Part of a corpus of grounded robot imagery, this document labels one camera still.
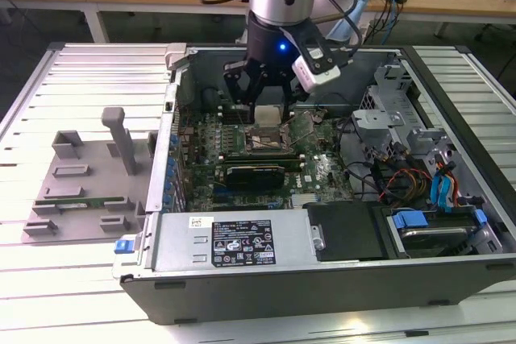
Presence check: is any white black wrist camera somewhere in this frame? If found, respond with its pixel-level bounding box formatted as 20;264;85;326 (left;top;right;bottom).
281;25;343;92

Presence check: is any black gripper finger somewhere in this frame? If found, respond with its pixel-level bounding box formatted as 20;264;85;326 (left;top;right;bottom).
223;60;267;124
265;72;311;119

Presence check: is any cable with metal connector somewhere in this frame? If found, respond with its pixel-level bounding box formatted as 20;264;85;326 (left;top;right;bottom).
312;13;346;26

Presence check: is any black rating label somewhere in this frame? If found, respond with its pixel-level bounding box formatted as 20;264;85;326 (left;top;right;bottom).
211;218;277;267

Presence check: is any black camera cable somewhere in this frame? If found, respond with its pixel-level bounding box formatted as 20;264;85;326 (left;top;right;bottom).
336;0;364;68

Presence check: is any black cylindrical part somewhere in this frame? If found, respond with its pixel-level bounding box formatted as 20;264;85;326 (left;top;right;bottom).
200;86;222;110

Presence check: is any metal socket cover frame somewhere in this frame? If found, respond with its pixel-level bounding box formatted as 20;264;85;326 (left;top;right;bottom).
283;110;318;151

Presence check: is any hard disk in blue carrier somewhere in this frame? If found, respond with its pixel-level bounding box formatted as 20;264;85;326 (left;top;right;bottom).
387;209;491;259

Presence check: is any coloured power wire bundle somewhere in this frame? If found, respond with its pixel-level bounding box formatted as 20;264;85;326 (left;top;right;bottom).
372;140;435;204

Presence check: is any silver square CPU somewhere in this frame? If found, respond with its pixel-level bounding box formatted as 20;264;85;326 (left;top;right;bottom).
256;105;282;126

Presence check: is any black graphics card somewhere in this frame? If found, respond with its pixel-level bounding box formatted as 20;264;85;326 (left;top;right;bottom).
223;164;285;191

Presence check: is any grey parts rack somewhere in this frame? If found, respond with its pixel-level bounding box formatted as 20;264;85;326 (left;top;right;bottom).
22;106;158;245

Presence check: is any green motherboard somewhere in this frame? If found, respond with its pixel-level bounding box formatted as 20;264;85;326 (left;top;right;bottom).
177;106;362;213

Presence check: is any silver metal disk bay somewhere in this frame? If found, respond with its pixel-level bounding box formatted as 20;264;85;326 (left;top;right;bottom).
350;64;424;139

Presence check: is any green RAM stick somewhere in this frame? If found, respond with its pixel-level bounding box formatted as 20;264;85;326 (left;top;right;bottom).
223;157;302;172
35;196;125;210

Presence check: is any silver power supply box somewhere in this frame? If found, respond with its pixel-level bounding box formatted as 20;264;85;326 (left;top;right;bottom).
151;210;319;275

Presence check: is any black open PC case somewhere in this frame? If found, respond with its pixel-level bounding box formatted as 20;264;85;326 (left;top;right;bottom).
111;42;516;325

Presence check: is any black plastic shroud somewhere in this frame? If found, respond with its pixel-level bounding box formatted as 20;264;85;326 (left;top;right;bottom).
302;201;386;263

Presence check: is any CPU socket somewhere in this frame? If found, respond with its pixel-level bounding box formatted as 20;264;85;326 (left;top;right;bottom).
239;122;293;155

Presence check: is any blue flat data wire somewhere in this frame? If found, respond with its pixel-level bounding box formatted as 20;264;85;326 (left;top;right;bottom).
429;161;456;211

